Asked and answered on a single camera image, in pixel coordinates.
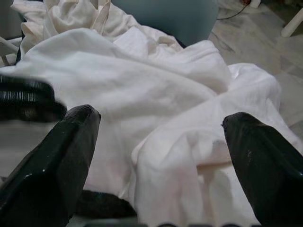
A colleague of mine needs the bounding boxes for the white shirt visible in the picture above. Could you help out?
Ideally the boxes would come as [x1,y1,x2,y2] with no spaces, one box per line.
[0,0,303,227]

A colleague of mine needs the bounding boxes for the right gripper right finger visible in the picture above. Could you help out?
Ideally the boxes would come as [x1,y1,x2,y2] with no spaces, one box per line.
[221,112,303,227]

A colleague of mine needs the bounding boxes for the black floor cord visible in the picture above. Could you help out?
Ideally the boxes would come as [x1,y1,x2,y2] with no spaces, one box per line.
[216,0,251,21]

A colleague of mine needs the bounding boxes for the white side table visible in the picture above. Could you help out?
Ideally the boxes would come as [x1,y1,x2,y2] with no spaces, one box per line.
[281,9,303,38]

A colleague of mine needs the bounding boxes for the dark navy cloth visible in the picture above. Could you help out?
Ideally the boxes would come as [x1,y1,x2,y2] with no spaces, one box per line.
[75,190,138,219]

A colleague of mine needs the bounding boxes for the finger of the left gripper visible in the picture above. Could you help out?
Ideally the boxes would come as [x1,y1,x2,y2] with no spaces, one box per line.
[0,75,56,105]
[0,100,69,123]

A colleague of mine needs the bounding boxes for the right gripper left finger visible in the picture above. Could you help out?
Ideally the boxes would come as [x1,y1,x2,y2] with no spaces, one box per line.
[0,105,101,227]

